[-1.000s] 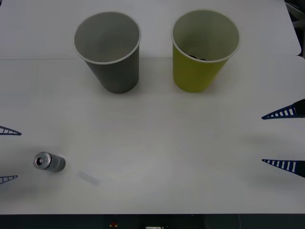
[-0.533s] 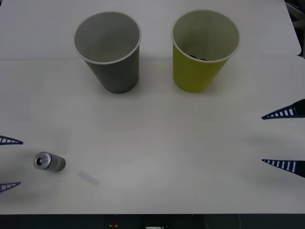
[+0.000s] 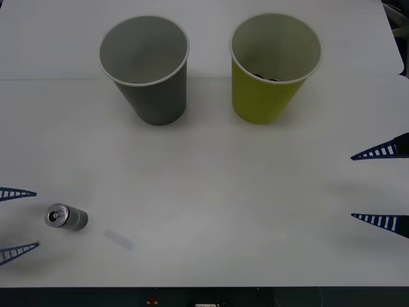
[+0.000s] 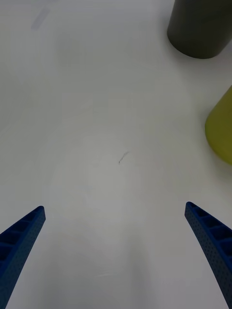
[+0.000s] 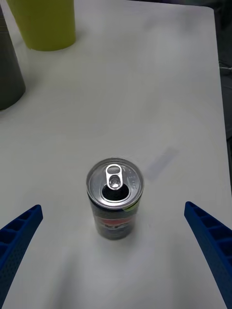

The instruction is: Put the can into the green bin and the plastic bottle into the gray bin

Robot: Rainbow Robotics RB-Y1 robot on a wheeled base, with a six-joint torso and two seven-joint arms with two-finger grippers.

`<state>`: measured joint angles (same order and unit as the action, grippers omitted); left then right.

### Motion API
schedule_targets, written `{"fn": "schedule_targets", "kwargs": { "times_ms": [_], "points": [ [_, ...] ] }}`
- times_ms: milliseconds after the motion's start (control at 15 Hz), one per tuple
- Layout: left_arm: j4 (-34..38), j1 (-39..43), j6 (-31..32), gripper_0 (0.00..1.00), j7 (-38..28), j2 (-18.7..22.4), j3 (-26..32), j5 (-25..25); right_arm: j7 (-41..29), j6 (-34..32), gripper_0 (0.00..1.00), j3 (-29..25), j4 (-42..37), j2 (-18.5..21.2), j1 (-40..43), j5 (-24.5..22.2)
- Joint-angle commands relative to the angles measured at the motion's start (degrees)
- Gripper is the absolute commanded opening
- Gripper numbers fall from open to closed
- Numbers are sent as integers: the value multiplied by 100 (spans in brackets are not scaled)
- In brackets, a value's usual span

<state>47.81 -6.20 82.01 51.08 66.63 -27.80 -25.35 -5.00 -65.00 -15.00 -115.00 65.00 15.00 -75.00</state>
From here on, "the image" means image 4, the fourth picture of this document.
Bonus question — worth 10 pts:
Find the grey plastic waste bin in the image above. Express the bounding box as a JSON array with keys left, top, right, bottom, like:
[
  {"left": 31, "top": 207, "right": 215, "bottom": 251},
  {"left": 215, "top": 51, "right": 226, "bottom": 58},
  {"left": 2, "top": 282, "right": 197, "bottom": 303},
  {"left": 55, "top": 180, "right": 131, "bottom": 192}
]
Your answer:
[{"left": 167, "top": 0, "right": 232, "bottom": 59}]

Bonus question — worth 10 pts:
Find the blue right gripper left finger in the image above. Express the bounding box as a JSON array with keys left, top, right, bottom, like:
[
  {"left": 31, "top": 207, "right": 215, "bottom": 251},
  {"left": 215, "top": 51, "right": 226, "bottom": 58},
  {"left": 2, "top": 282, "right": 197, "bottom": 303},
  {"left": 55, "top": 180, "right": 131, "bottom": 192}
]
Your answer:
[{"left": 0, "top": 205, "right": 46, "bottom": 309}]

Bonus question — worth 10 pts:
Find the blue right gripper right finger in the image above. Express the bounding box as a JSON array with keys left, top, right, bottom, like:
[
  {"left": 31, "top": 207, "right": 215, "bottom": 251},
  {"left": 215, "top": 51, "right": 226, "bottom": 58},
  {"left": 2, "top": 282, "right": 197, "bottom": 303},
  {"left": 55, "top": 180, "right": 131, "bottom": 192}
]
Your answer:
[{"left": 185, "top": 201, "right": 232, "bottom": 309}]

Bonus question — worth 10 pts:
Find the yellow-green plastic waste bin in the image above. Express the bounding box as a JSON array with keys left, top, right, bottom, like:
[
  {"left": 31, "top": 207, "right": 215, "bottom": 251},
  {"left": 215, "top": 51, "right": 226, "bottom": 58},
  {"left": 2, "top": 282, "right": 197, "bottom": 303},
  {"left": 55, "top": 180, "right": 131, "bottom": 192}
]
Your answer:
[{"left": 204, "top": 84, "right": 232, "bottom": 166}]

